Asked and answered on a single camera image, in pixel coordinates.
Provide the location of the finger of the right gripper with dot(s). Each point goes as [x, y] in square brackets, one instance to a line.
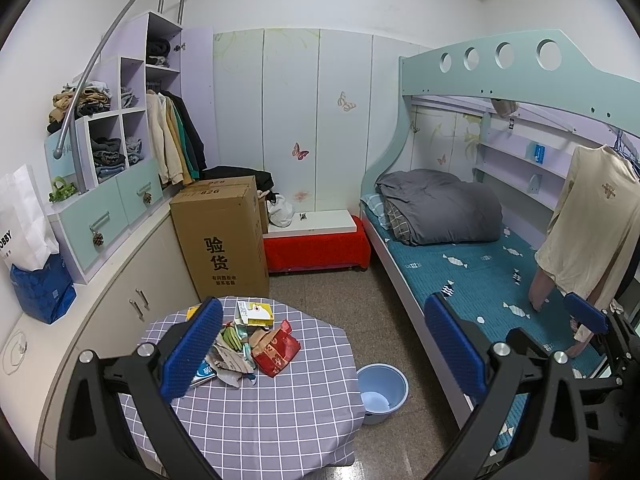
[584, 313]

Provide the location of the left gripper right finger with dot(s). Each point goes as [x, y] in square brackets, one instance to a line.
[491, 374]

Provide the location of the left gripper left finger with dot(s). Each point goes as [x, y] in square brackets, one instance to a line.
[94, 440]

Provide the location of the printed paper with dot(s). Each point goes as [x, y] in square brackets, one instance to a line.
[230, 367]

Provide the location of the green banana toy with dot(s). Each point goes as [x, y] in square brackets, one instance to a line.
[232, 338]

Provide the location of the brown paper scrap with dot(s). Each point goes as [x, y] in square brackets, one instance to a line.
[257, 336]

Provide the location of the red snack wrapper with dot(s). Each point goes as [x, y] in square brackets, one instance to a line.
[276, 351]

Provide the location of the yellow white carton box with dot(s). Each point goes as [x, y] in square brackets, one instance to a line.
[253, 314]

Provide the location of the beige hanging garment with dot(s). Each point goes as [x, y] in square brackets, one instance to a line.
[593, 231]

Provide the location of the teal patterned mattress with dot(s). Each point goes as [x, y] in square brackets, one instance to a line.
[486, 284]

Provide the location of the light blue plastic bucket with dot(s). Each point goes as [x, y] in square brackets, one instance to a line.
[383, 389]

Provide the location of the blue parcel bag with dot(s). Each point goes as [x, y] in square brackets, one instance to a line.
[45, 294]

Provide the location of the beige low cabinet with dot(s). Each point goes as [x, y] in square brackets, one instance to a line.
[145, 280]

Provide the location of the grey folded duvet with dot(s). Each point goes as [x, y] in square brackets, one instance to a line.
[431, 207]

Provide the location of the white paper shopping bag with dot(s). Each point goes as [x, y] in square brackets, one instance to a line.
[27, 239]

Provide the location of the grey checked tablecloth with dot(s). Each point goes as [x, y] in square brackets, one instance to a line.
[284, 427]

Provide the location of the red fabric bench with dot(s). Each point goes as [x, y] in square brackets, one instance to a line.
[319, 252]

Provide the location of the tall brown cardboard box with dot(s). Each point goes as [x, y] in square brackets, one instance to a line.
[225, 256]

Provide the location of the lilac teal stair cabinet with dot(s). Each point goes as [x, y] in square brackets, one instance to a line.
[106, 181]

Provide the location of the white plastic bag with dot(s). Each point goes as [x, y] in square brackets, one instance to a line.
[280, 211]

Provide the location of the hanging clothes row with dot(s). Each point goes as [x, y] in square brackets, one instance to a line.
[171, 146]

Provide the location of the white board on bench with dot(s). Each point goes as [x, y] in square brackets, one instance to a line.
[315, 223]

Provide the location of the black cloth on boxes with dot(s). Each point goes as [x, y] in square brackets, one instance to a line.
[263, 179]

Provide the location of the metal stair handrail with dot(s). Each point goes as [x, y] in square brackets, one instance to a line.
[69, 117]

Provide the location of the teal bunk bed frame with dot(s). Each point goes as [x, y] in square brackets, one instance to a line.
[508, 111]

